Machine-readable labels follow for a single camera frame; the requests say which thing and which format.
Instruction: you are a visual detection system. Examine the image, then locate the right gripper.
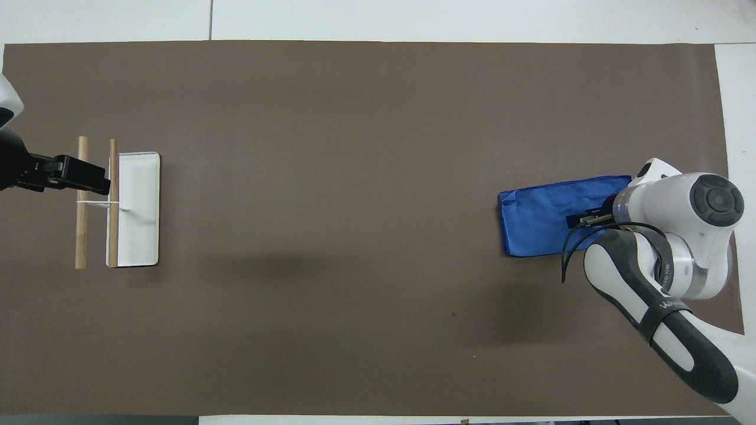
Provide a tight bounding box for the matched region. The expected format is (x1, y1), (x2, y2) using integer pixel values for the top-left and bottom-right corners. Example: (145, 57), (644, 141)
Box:
(582, 197), (618, 228)

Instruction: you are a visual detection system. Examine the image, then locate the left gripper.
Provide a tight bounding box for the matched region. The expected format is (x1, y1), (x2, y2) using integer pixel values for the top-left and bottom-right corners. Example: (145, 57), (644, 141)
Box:
(0, 126), (38, 192)

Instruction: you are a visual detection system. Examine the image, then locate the blue towel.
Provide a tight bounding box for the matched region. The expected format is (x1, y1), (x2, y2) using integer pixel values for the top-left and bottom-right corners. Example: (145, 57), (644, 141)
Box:
(497, 175), (633, 258)

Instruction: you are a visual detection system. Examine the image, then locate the wooden towel rack white base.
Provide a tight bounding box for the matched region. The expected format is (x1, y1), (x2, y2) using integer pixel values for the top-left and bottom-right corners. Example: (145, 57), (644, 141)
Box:
(75, 136), (161, 270)

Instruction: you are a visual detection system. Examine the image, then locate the black cable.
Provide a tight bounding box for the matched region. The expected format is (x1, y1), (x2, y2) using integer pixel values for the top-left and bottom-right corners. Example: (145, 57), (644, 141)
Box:
(561, 221), (674, 290)

